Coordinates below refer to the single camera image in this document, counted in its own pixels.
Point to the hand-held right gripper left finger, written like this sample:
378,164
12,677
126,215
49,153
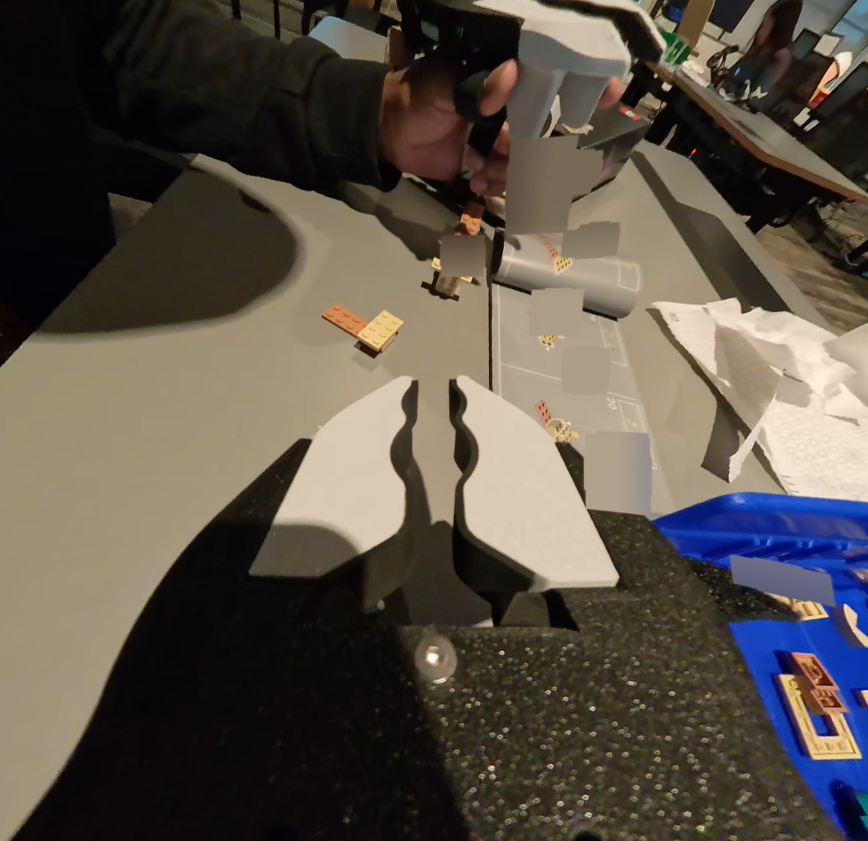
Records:
339,495

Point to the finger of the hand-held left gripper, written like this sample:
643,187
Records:
569,54
624,21

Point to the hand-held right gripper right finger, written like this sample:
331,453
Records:
529,509

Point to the blue plastic bin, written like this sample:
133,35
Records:
780,522

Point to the pile of small toy bricks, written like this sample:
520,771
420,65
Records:
824,739

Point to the person's left forearm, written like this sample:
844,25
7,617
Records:
258,88

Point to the grey desk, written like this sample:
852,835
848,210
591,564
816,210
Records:
203,414

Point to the person's left hand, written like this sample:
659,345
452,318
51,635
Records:
427,122

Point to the dark toy set box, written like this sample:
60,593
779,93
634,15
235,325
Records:
624,136

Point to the instruction booklet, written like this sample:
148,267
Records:
522,373

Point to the large tan plate brick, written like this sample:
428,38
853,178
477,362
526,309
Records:
381,329

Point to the brown plate brick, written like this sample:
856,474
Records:
342,318

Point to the partly built brick tower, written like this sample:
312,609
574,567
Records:
469,221

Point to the long wooden-edged table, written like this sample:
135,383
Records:
780,139

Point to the torn white paper bag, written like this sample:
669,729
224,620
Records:
800,448

